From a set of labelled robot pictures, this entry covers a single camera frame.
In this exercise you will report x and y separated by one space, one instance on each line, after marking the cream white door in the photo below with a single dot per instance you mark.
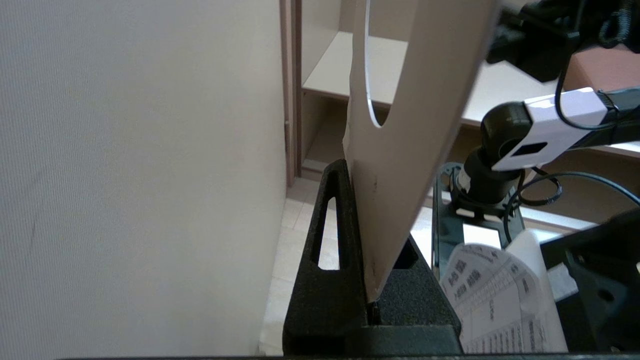
125 175

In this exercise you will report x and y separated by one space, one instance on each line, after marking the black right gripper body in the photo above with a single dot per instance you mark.
535 45

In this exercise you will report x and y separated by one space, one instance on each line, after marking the beige open shelf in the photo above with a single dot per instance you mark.
330 75

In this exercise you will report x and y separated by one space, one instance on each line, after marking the blue do-not-disturb door hanger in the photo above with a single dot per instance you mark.
425 100

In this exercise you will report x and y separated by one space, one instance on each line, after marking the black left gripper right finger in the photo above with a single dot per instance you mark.
415 310

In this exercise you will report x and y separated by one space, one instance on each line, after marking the pale blue paper sheet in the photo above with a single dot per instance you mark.
527 250

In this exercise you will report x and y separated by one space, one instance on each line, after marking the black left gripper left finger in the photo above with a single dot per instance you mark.
325 300

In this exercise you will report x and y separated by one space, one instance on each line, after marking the printed table paper sheet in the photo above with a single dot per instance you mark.
500 300

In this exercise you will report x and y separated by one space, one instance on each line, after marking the black robot torso frame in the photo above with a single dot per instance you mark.
475 190

